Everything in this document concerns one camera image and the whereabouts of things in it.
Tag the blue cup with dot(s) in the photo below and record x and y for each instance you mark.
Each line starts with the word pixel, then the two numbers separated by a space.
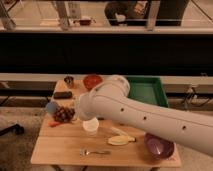
pixel 51 107

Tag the silver fork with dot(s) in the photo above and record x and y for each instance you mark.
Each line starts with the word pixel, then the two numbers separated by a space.
pixel 85 152

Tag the orange carrot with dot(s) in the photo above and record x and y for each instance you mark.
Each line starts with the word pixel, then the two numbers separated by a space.
pixel 54 123

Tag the purple bowl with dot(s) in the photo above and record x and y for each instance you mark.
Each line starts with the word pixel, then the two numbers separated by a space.
pixel 158 147

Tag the green plastic tray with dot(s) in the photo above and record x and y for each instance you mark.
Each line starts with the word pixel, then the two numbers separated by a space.
pixel 147 90

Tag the small metal cup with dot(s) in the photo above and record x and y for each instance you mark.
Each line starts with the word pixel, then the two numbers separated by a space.
pixel 69 80

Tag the black rectangular block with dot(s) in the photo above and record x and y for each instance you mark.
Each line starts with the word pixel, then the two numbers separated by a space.
pixel 62 95

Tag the yellow banana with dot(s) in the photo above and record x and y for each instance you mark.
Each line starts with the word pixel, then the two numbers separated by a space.
pixel 121 140

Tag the seated person in background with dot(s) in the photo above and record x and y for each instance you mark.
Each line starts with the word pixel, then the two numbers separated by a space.
pixel 132 11

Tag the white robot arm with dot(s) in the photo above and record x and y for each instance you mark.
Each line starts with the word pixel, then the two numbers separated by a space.
pixel 109 99

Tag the dark grape bunch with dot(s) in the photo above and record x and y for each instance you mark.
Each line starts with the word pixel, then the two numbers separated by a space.
pixel 64 114

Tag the orange red bowl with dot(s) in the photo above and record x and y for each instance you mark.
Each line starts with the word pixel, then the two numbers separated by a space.
pixel 92 80

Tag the white plastic cup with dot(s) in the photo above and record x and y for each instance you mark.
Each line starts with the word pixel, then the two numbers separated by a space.
pixel 91 126

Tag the red bowl in background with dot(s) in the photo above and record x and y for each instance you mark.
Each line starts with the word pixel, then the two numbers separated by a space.
pixel 85 22

